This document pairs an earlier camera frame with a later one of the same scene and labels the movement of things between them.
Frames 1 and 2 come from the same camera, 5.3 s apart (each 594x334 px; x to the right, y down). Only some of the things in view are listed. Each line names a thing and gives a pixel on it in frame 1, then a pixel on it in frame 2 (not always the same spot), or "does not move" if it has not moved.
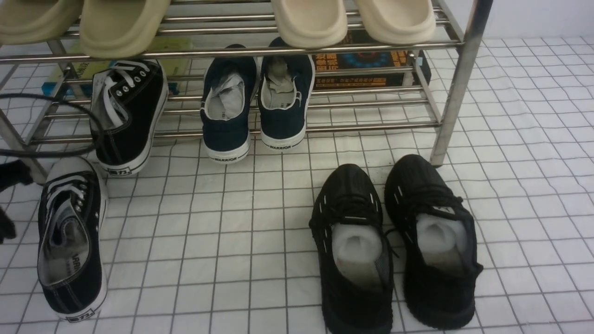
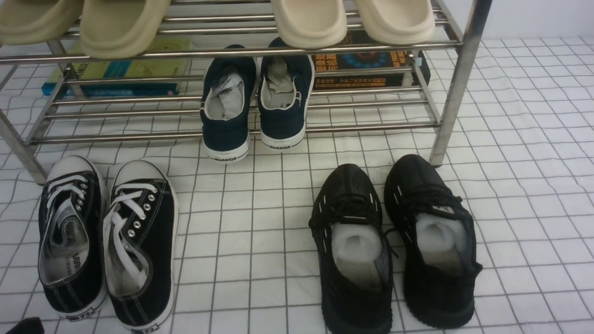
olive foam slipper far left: x=24 y=22 does not move
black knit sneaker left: x=346 y=225 does not move
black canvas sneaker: x=129 y=101 -> x=141 y=247
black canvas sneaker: x=72 y=237 does not move
